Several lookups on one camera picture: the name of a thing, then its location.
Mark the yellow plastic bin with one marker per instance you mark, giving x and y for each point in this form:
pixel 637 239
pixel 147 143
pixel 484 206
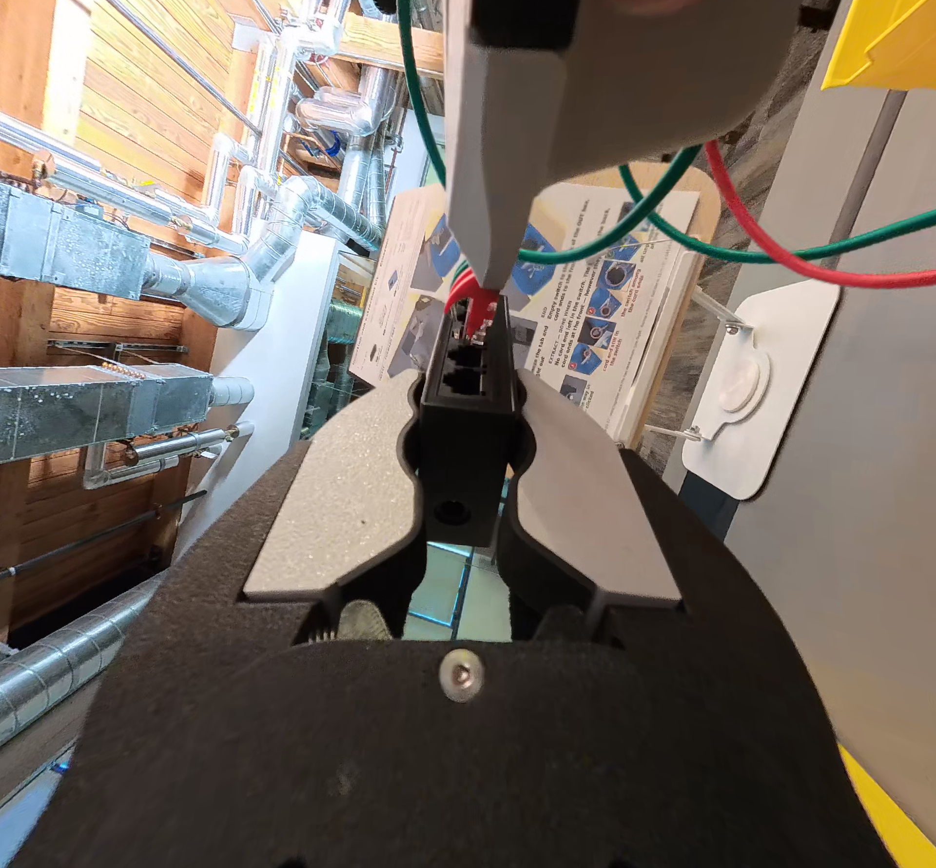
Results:
pixel 892 19
pixel 907 824

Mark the wooden ceiling beam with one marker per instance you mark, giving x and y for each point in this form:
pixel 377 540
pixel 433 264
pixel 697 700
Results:
pixel 387 45

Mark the rectangular galvanised duct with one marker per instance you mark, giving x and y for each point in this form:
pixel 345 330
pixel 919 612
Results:
pixel 73 407

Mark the instruction sheet on clipboard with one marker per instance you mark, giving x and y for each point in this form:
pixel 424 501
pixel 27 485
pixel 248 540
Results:
pixel 706 210

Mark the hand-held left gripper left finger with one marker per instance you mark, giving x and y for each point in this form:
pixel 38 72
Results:
pixel 344 509

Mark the cluster of silver insulated pipes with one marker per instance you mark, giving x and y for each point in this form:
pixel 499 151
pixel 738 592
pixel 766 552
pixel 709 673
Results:
pixel 329 107

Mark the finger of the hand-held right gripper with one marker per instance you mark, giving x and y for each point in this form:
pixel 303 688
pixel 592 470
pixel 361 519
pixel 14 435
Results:
pixel 504 151

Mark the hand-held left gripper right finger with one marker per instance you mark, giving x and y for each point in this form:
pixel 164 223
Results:
pixel 585 517

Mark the large silver ventilation duct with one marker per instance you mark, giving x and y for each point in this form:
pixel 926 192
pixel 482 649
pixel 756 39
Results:
pixel 73 246

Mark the white board stand base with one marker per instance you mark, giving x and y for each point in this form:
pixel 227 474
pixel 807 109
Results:
pixel 790 341

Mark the long silver pipe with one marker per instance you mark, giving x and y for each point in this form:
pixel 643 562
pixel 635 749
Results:
pixel 110 191

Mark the small chrome pipe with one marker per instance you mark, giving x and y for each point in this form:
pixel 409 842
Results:
pixel 175 444

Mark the silver spiral air duct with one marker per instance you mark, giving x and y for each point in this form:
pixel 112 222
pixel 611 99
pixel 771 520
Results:
pixel 58 663

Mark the black network switch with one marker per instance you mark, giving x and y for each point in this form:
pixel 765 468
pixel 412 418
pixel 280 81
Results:
pixel 468 458

